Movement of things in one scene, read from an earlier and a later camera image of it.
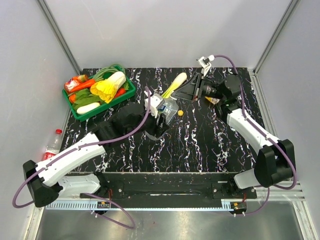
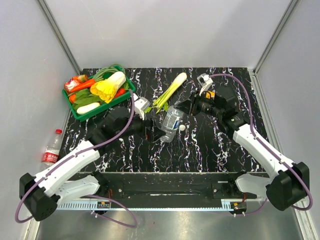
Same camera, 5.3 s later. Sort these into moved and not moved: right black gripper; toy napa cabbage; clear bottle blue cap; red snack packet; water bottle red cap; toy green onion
Moved: clear bottle blue cap; right black gripper
Not moved: toy green onion; toy napa cabbage; red snack packet; water bottle red cap
